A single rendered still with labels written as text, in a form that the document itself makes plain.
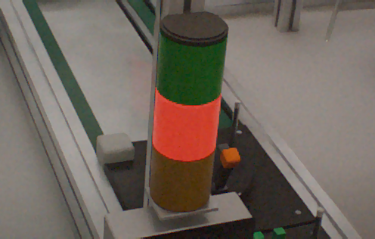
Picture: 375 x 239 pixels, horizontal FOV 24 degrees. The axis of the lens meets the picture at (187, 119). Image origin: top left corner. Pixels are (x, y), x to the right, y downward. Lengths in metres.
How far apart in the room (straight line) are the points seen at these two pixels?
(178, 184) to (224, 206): 0.07
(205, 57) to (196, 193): 0.12
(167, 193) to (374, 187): 0.80
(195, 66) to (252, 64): 1.13
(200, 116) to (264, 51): 1.16
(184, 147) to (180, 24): 0.10
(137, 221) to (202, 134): 0.11
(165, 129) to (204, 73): 0.06
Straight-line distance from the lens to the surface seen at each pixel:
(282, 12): 1.88
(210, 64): 0.63
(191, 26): 0.64
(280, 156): 1.33
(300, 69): 1.76
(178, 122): 0.66
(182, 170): 0.68
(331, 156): 1.52
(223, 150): 1.12
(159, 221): 0.73
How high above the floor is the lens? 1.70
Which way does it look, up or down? 33 degrees down
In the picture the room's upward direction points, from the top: 5 degrees clockwise
